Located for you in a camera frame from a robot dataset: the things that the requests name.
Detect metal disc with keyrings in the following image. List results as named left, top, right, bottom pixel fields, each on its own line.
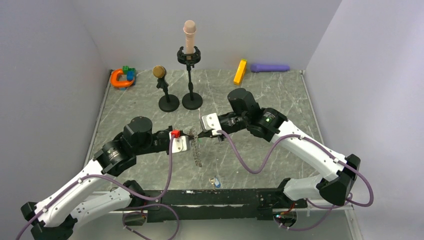
left=188, top=126, right=203, bottom=168

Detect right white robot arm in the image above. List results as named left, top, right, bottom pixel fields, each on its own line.
left=198, top=88, right=361, bottom=208

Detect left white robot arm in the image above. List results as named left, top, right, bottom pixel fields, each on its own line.
left=20, top=116, right=193, bottom=240

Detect tall black mic stand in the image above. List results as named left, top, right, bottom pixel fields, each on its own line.
left=177, top=46, right=203, bottom=110

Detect short black mic stand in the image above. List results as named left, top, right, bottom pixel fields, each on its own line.
left=156, top=77, right=180, bottom=113

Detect key with blue tag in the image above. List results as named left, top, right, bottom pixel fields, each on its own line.
left=209, top=176, right=221, bottom=190

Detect yellow block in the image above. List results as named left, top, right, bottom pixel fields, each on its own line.
left=233, top=58, right=247, bottom=86

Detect purple microphone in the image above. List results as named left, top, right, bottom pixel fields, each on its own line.
left=250, top=63, right=291, bottom=73

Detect gold microphone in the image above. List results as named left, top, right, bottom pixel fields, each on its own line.
left=152, top=65, right=167, bottom=79

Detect blue toy brick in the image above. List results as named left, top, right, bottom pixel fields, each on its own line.
left=126, top=71, right=136, bottom=82

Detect green toy brick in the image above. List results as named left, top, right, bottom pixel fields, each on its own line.
left=122, top=65, right=136, bottom=75

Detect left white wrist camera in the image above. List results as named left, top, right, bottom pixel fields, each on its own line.
left=169, top=129, right=191, bottom=154

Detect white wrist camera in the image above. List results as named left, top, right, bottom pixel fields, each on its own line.
left=169, top=129, right=191, bottom=154
left=200, top=112, right=222, bottom=134

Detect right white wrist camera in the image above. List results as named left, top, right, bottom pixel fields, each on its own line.
left=200, top=112, right=222, bottom=134

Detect orange ring toy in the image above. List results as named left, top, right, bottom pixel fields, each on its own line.
left=109, top=68, right=136, bottom=89

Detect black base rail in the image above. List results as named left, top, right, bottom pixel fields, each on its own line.
left=127, top=188, right=308, bottom=223

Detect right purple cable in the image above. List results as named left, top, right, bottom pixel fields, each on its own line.
left=216, top=129, right=375, bottom=209

